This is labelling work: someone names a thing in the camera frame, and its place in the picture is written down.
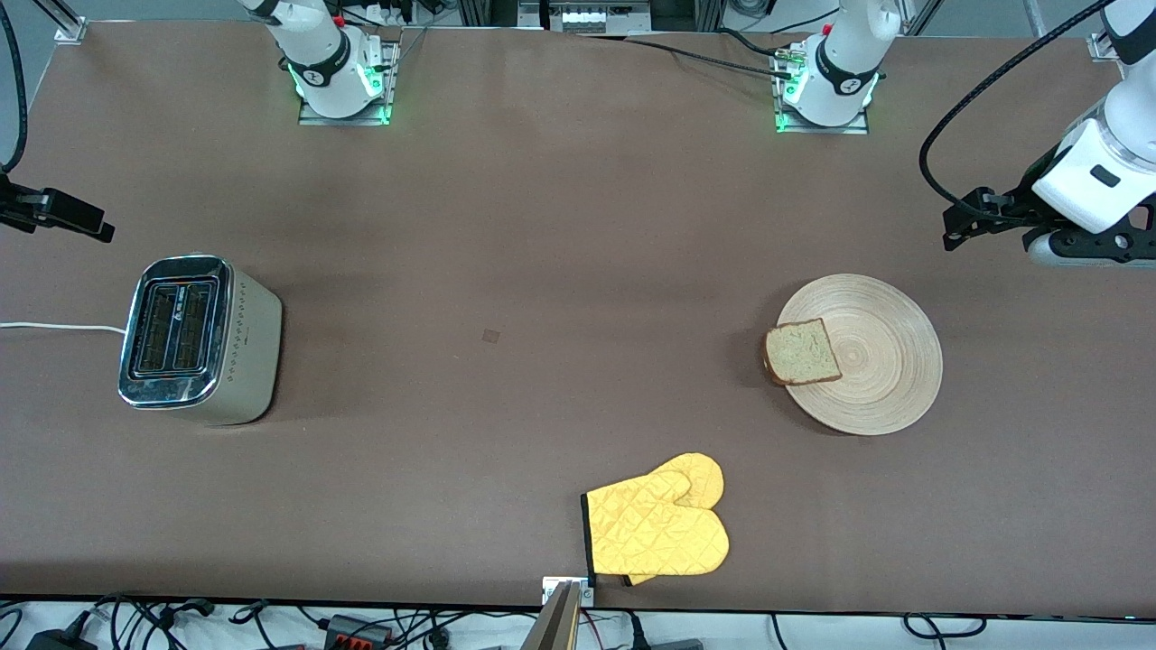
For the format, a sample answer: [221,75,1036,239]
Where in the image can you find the metal post mounting bracket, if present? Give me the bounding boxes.
[541,576,596,608]

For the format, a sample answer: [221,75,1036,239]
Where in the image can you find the white electrical device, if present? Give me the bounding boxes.
[517,0,653,35]

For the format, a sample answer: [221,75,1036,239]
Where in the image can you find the silver two-slot toaster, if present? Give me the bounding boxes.
[117,254,284,427]

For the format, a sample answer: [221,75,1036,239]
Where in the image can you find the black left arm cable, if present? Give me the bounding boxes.
[918,0,1117,223]

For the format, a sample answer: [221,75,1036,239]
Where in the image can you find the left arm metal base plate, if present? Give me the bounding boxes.
[773,41,872,136]

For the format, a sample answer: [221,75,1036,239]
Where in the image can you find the round wooden plate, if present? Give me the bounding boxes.
[776,274,944,437]

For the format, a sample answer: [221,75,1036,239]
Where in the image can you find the black red connector block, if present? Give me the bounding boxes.
[323,613,396,650]

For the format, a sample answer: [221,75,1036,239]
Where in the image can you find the yellow quilted oven mitt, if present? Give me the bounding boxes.
[581,468,730,579]
[623,452,725,587]

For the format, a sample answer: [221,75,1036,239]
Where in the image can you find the brown bread slice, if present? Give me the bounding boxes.
[763,318,844,387]

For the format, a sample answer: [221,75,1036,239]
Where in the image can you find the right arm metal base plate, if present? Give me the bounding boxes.
[297,36,399,126]

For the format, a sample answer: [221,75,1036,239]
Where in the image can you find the white toaster power cable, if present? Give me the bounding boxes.
[0,320,127,333]

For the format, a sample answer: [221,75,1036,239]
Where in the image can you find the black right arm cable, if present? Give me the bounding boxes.
[0,0,29,174]

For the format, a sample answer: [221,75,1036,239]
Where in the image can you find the aluminium profile post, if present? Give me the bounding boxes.
[520,580,584,650]

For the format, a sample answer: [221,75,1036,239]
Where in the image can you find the long black table cable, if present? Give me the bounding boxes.
[621,36,797,80]

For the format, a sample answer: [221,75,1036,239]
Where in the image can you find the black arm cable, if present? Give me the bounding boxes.
[918,0,1117,223]
[0,0,29,174]

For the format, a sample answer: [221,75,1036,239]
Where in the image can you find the short black table cable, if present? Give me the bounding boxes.
[716,27,788,59]

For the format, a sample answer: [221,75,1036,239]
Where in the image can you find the black power adapter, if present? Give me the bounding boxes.
[25,627,97,650]

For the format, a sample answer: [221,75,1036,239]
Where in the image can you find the black plug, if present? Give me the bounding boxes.
[628,614,705,650]

